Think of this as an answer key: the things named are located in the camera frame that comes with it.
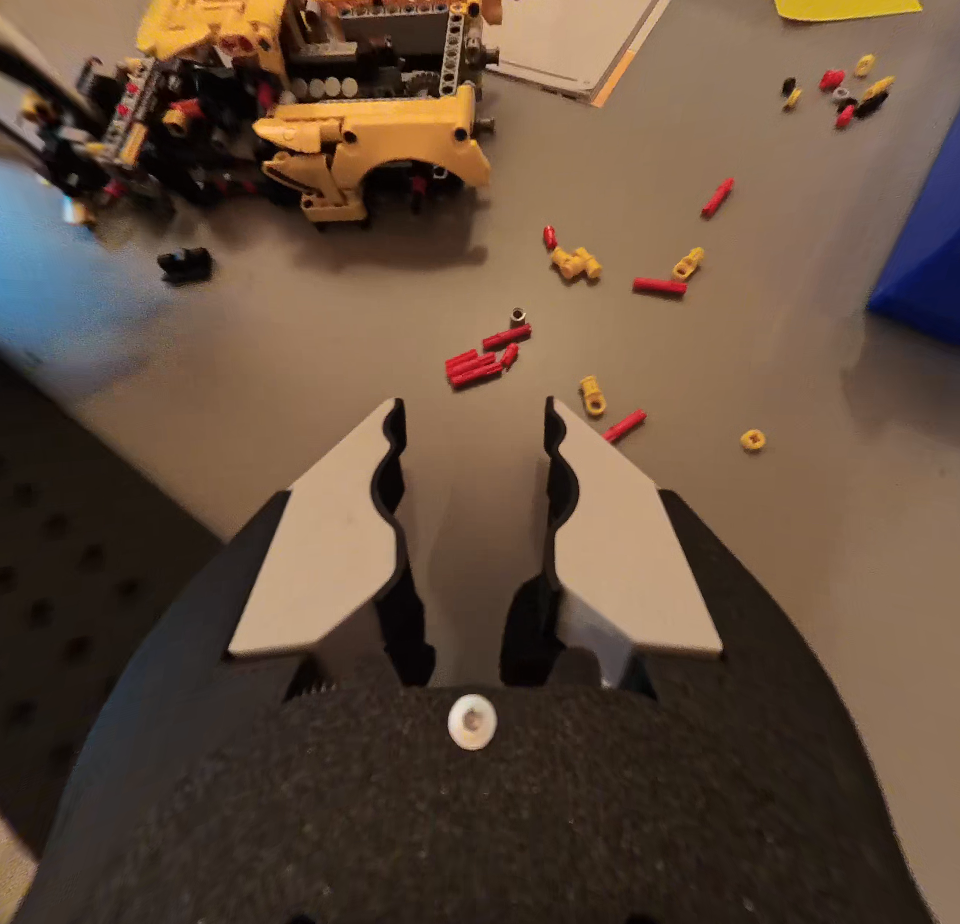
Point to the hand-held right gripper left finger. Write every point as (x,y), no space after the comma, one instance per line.
(330,564)

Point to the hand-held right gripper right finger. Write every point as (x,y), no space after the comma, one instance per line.
(622,564)

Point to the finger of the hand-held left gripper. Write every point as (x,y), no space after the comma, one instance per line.
(30,57)

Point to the small black connector piece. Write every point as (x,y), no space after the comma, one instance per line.
(184,263)

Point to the yellow toy brick car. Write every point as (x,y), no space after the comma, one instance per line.
(375,125)

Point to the grey desk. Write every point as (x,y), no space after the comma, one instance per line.
(750,564)

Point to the black perforated mat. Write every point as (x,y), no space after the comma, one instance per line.
(75,564)

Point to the scattered small brick pieces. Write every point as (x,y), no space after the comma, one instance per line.
(658,286)

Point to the blue storage bin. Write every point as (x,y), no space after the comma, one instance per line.
(930,263)

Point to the open instruction booklet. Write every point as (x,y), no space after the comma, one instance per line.
(570,38)

